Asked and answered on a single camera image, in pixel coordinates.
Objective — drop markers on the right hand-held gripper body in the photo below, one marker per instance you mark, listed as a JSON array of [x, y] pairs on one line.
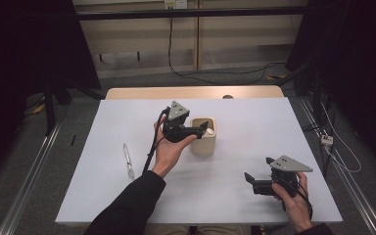
[[290, 164]]

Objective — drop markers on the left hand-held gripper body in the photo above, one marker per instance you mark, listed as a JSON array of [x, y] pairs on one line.
[[178, 112]]

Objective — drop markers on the beige square cup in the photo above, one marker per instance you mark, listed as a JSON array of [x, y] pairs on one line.
[[205, 147]]

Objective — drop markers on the translucent pen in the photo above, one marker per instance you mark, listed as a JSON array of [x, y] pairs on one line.
[[129, 163]]

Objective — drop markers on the person's left hand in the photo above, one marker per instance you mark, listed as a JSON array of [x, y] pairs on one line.
[[168, 156]]

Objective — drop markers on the person's right hand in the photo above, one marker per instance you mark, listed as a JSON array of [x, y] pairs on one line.
[[295, 209]]

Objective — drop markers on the white power strip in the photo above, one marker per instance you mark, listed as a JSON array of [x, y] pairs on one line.
[[327, 140]]

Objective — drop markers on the black metal stand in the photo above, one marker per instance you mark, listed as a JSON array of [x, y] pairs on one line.
[[49, 111], [316, 94]]

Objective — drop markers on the yellow floor tape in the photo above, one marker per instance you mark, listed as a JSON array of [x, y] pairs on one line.
[[275, 77], [39, 108]]

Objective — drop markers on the beige wooden cabinet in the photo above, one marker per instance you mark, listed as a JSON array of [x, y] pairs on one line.
[[241, 36]]

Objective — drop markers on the black horizontal bar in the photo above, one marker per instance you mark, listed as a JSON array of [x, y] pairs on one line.
[[189, 13]]

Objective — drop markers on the black curtain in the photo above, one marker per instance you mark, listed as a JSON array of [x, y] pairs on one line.
[[355, 65], [19, 65]]

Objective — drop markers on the metal floor rail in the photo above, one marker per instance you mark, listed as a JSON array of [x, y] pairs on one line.
[[355, 196], [29, 182]]

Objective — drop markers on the white wall socket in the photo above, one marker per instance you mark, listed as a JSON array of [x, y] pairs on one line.
[[175, 4]]

